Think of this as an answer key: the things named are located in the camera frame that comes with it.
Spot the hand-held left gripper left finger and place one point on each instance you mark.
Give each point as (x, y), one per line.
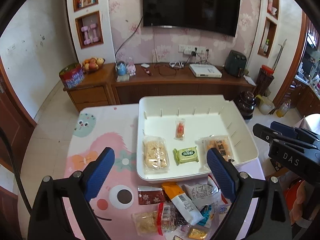
(100, 172)

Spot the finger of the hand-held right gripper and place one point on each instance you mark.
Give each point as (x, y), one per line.
(285, 127)
(265, 133)

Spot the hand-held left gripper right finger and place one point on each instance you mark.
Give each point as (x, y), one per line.
(220, 172)

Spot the orange and white snack packet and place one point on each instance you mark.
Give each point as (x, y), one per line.
(185, 205)

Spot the white plastic storage bin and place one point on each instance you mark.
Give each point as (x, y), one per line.
(200, 120)

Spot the person's right hand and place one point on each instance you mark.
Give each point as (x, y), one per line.
(301, 202)

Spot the yellow oil bottle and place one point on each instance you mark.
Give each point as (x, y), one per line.
(283, 110)

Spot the white plastic jug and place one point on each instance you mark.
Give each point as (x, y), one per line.
(265, 106)

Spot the white printed snack packet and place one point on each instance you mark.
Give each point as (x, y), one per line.
(200, 191)

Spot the orange cracker packet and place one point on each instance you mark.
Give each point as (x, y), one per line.
(222, 145)

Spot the dark ceramic pot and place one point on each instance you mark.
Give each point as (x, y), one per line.
(246, 105)

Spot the wooden kitchen cabinet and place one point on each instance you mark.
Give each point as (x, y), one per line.
(305, 97)

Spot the white blue-logo packet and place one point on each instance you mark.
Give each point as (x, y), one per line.
(223, 208)

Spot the green snack packet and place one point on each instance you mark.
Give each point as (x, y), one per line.
(186, 155)

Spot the blue candy wrapper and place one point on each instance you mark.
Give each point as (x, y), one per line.
(206, 211)

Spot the pink cartoon tablecloth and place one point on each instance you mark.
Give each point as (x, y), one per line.
(100, 130)

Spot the dark jar with red lid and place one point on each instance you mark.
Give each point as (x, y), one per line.
(265, 80)

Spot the white paper sheet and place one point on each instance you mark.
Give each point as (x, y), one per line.
(250, 80)

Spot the red snowflake snack packet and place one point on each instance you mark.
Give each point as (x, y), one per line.
(150, 196)

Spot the clear rice cracker packet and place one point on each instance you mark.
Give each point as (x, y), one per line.
(155, 155)

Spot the small orange snack packet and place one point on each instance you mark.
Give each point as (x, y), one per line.
(180, 130)

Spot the gold foil packet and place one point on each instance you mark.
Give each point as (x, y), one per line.
(198, 233)

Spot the clear beige crisp packet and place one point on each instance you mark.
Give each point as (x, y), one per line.
(145, 222)

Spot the dark air fryer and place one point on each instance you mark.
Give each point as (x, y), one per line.
(235, 62)

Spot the green bottle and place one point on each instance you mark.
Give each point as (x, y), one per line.
(265, 46)

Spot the white set-top box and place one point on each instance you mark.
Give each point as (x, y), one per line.
(205, 70)

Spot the wooden television cabinet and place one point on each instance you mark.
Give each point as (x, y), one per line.
(150, 87)

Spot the red round tin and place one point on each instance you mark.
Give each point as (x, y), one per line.
(71, 76)

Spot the wooden door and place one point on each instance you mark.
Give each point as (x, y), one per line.
(12, 120)

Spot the blue round container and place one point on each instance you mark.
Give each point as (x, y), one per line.
(121, 68)

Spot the pink glass cups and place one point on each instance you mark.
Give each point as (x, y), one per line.
(131, 67)

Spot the pile of fruit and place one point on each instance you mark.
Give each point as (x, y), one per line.
(92, 62)

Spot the black television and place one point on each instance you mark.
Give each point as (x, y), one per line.
(190, 5)

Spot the white wall sockets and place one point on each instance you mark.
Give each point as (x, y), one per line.
(190, 48)

